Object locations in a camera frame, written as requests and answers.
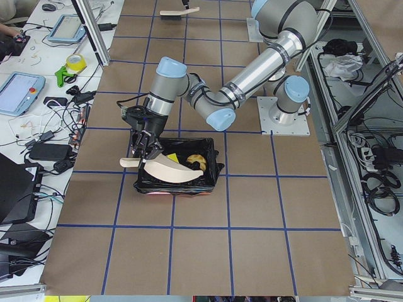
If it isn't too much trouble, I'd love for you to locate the beige hand brush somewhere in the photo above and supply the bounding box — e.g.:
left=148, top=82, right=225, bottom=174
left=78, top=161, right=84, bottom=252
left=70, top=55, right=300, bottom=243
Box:
left=159, top=6, right=200, bottom=20

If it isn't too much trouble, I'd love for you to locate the yellow green sponge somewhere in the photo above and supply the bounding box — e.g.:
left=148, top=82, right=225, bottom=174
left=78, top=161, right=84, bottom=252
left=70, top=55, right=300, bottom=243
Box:
left=166, top=153, right=179, bottom=163

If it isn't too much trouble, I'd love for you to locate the yellow potato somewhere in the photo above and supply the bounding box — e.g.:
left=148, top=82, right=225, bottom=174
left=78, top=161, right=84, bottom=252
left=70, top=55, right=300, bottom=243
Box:
left=186, top=154, right=207, bottom=164

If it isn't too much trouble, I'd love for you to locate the pale curved peel piece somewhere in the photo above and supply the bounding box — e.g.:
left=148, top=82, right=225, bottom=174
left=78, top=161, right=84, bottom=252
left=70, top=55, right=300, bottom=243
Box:
left=190, top=161, right=207, bottom=172

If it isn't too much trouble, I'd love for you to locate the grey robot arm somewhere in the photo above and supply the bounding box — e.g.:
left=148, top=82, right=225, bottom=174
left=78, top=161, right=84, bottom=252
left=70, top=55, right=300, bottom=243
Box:
left=122, top=1, right=318, bottom=164

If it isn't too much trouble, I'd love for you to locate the bin with black bag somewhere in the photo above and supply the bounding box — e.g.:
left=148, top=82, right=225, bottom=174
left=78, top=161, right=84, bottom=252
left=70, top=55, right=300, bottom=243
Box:
left=133, top=138, right=224, bottom=195

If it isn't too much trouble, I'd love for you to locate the black power brick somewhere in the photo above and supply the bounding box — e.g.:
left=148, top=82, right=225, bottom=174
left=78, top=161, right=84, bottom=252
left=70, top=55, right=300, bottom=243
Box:
left=29, top=143, right=72, bottom=162

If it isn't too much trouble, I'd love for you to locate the yellow tape roll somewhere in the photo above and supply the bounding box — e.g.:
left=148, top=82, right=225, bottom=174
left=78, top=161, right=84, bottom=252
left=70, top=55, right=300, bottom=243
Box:
left=66, top=54, right=87, bottom=71

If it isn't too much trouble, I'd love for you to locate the green plastic tool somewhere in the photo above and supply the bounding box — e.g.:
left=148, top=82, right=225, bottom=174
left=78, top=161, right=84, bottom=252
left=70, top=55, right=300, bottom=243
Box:
left=55, top=64, right=77, bottom=87

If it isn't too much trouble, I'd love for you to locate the blue teach pendant upper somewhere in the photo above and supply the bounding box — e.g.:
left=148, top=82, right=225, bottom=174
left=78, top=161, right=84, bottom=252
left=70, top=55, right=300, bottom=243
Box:
left=47, top=14, right=86, bottom=44

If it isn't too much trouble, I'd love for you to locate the blue teach pendant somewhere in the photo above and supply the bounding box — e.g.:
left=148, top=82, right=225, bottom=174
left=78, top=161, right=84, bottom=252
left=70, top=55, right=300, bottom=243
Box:
left=1, top=72, right=46, bottom=116
left=47, top=14, right=86, bottom=44

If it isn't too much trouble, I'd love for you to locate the black laptop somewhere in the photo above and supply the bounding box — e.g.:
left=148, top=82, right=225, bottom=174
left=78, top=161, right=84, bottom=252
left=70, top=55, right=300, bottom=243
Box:
left=1, top=154, right=43, bottom=225

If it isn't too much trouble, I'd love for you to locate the grey computer mouse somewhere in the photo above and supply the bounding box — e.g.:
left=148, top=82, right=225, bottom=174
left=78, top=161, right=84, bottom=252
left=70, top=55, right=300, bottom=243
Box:
left=42, top=3, right=57, bottom=12

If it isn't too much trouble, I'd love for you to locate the blue teach pendant lower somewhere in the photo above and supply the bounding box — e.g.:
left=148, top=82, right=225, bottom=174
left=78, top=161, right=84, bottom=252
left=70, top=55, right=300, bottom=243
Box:
left=1, top=72, right=46, bottom=116

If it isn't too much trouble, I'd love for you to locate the black cloth bundle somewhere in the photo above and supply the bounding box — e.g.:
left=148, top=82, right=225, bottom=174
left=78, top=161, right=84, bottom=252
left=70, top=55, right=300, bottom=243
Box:
left=322, top=38, right=358, bottom=56

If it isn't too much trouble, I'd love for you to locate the white crumpled cloth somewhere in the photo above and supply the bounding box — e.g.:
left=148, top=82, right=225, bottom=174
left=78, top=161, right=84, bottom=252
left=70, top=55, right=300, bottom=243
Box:
left=324, top=55, right=363, bottom=81

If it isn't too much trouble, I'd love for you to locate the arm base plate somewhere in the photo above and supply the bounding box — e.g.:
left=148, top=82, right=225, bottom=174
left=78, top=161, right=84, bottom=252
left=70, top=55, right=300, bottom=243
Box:
left=257, top=96, right=310, bottom=137
left=246, top=18, right=265, bottom=43

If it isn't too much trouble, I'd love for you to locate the aluminium frame post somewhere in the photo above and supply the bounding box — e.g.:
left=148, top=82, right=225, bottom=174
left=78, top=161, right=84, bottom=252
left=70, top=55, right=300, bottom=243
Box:
left=71, top=0, right=111, bottom=67

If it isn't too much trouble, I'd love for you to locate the aluminium frame rail right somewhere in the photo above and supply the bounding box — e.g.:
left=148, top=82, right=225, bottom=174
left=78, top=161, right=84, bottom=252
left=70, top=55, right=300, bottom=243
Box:
left=348, top=0, right=403, bottom=79

